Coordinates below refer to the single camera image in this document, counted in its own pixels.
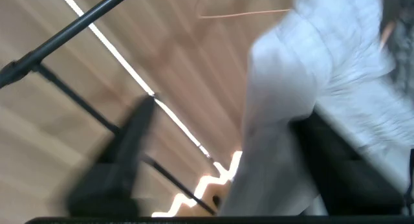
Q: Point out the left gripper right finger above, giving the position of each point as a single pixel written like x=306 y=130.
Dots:
x=349 y=182

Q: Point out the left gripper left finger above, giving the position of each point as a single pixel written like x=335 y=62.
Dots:
x=116 y=172

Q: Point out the pale grey shorts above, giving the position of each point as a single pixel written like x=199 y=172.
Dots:
x=307 y=55

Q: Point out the pink clothes hanger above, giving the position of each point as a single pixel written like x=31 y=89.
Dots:
x=242 y=14
x=386 y=34

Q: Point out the black clothes rack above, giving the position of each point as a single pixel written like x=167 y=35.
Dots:
x=64 y=34

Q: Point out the beige curtain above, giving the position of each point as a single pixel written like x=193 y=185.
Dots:
x=194 y=72

